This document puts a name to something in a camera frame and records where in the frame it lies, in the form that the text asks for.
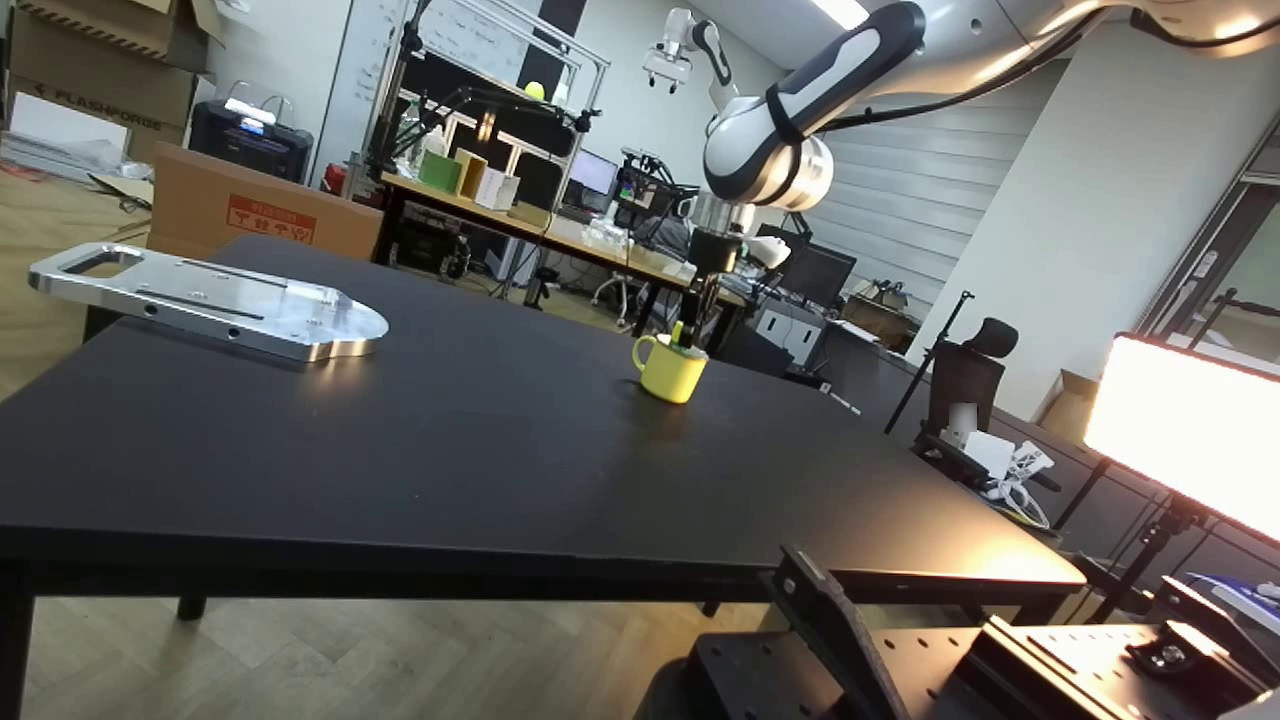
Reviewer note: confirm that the small cardboard box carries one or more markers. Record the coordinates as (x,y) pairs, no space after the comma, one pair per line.
(1068,405)

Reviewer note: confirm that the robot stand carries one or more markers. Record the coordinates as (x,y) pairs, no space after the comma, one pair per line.
(1000,670)

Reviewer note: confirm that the yellow mug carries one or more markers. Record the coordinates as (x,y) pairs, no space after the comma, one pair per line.
(672,374)

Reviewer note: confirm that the light panel on stand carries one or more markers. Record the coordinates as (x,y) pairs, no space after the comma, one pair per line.
(1185,430)

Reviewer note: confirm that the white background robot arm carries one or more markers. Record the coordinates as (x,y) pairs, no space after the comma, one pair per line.
(690,45)

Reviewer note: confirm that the silver metal plate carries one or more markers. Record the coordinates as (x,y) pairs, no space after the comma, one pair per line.
(215,300)

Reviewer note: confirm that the black office chair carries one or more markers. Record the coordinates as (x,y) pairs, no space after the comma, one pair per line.
(965,385)

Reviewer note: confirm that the green box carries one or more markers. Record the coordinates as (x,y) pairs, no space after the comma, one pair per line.
(439,172)

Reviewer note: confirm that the monitor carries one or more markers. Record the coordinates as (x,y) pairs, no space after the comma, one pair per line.
(592,173)

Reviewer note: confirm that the cardboard box with red label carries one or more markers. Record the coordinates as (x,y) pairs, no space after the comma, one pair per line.
(215,205)

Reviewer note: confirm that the whiteboard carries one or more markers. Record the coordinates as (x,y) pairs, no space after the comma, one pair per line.
(365,70)

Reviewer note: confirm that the yellow box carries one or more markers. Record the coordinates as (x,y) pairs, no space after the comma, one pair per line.
(471,175)

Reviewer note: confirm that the aluminium frame rack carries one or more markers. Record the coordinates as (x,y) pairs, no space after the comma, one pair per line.
(500,110)

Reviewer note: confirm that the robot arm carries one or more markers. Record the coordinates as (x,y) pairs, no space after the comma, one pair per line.
(800,110)

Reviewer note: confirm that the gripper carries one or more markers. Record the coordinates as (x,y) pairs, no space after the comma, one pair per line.
(714,252)

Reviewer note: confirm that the wooden long table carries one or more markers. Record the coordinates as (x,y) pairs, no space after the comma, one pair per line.
(560,235)

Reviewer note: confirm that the stack of cardboard boxes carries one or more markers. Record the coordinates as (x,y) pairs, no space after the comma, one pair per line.
(100,70)

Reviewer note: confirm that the white box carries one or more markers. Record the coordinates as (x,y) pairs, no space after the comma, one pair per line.
(497,189)

